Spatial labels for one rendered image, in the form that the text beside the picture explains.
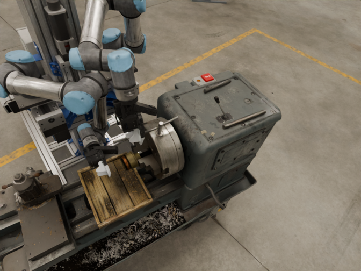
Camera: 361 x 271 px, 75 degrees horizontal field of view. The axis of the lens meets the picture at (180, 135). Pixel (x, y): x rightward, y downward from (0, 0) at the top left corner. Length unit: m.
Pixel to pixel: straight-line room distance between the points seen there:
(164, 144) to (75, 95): 0.44
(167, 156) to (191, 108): 0.29
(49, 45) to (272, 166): 2.34
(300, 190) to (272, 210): 0.43
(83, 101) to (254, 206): 1.91
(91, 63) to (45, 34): 0.73
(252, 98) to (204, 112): 0.33
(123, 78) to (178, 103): 0.54
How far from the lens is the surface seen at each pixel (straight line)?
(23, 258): 1.37
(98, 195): 1.39
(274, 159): 2.90
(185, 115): 1.22
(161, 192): 1.39
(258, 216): 2.47
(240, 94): 1.43
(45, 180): 1.35
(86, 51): 0.91
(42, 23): 1.58
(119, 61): 0.78
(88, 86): 1.13
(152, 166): 1.18
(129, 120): 0.85
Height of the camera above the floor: 2.12
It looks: 50 degrees down
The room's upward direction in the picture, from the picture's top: 10 degrees clockwise
